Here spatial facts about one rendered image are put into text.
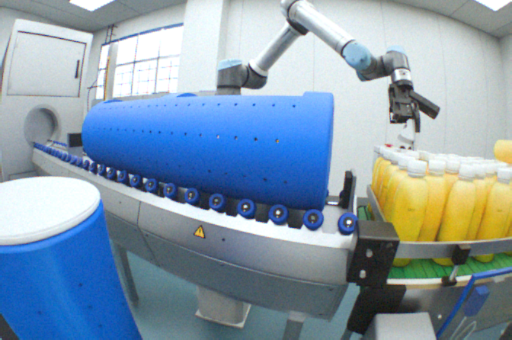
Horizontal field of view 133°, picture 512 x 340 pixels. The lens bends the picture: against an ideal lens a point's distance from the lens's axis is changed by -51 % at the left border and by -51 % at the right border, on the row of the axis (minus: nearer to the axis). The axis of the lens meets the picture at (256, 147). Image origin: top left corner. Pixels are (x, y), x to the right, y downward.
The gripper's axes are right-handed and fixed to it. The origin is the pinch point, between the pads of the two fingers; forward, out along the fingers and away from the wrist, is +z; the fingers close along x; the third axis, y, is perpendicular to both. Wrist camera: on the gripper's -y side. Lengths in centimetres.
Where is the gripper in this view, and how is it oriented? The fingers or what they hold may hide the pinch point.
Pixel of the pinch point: (416, 148)
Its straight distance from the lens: 68.4
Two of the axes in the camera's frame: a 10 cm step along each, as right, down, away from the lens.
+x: -3.3, -3.0, -9.0
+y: -9.3, -0.4, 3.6
